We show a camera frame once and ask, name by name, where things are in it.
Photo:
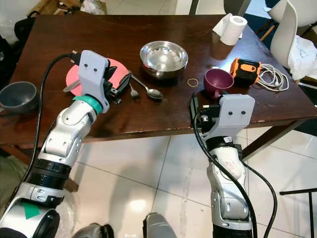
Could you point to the stainless steel bowl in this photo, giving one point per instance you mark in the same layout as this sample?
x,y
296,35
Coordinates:
x,y
163,57

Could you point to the robot leg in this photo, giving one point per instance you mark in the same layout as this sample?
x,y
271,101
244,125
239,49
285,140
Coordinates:
x,y
94,232
161,227

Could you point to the olive woven sack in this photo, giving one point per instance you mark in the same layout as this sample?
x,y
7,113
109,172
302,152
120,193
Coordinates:
x,y
11,183

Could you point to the black metal stand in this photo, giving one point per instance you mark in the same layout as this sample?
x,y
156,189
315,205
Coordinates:
x,y
302,191

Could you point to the white paper towel roll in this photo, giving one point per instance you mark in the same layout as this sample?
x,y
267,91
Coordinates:
x,y
234,30

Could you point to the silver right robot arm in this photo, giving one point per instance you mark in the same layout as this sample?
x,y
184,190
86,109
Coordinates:
x,y
228,188

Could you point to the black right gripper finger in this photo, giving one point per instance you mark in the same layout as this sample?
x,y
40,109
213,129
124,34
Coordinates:
x,y
193,109

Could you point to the orange and black device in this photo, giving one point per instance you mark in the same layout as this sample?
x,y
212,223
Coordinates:
x,y
245,70

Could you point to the white plastic chair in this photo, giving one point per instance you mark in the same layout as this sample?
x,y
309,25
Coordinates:
x,y
287,34

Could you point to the white crumpled cloth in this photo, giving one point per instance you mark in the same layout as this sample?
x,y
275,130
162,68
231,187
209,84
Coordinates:
x,y
307,57

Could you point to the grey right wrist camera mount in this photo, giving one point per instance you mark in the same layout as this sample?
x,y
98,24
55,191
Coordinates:
x,y
235,114

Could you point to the robot left leg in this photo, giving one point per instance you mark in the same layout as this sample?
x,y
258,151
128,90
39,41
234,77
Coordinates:
x,y
94,232

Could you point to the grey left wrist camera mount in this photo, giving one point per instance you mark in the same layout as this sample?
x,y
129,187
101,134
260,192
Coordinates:
x,y
93,74

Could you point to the yellow rubber band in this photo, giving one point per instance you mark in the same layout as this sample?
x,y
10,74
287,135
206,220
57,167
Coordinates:
x,y
188,82

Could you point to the dark grey cup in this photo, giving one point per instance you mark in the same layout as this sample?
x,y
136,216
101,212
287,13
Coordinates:
x,y
17,96

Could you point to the white paper napkin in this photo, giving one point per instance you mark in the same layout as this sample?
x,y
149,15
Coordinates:
x,y
219,26

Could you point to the metal fork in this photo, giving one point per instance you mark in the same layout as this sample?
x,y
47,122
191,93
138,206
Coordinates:
x,y
134,91

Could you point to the brown cardboard box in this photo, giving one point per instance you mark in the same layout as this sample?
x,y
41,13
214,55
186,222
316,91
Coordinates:
x,y
54,6

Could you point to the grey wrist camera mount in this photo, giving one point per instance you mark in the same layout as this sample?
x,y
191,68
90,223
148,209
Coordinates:
x,y
235,114
93,74

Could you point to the round plate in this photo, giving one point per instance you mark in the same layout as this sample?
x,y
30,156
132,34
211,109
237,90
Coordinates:
x,y
119,67

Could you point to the metal spoon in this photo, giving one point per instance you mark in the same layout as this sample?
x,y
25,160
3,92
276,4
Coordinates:
x,y
153,93

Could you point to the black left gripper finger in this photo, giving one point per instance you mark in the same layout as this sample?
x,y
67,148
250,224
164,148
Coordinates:
x,y
122,84

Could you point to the maroon cup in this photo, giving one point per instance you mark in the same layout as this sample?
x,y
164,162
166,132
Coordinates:
x,y
218,82

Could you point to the black bag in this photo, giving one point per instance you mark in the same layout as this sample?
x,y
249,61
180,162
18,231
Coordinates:
x,y
25,29

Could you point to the robot right leg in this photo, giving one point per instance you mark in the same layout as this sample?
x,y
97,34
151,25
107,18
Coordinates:
x,y
161,227

